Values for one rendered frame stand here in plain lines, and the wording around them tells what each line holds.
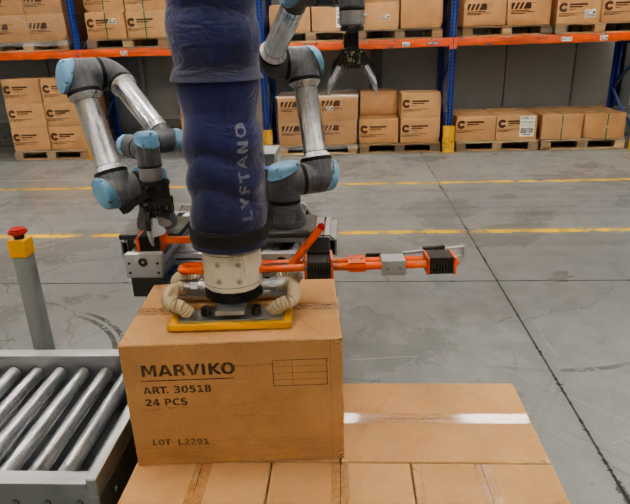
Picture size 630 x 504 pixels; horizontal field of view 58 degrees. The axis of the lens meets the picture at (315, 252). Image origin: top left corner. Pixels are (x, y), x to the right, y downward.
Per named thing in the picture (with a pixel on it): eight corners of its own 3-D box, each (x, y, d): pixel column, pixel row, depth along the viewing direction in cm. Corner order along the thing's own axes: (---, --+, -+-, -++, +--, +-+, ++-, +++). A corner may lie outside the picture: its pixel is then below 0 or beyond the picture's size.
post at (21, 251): (56, 452, 253) (5, 241, 217) (63, 442, 259) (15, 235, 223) (71, 452, 252) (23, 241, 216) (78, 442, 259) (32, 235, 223)
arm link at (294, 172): (264, 196, 214) (262, 160, 209) (297, 191, 218) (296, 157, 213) (274, 204, 203) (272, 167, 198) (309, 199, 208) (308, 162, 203)
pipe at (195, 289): (168, 317, 157) (165, 298, 155) (186, 281, 180) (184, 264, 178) (291, 313, 157) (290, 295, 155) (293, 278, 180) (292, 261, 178)
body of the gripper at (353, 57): (339, 70, 168) (338, 26, 164) (340, 68, 176) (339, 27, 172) (365, 69, 168) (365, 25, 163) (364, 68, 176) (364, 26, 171)
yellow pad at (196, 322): (168, 332, 156) (166, 316, 154) (176, 315, 165) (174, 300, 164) (291, 328, 156) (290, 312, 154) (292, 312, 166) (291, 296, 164)
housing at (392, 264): (381, 276, 163) (381, 261, 161) (378, 267, 169) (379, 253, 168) (405, 275, 163) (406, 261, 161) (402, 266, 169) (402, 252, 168)
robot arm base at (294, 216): (269, 217, 222) (267, 193, 218) (307, 217, 221) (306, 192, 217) (263, 230, 207) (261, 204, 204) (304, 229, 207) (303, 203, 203)
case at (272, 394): (138, 466, 165) (116, 346, 151) (168, 386, 202) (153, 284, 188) (344, 458, 165) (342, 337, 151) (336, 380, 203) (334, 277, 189)
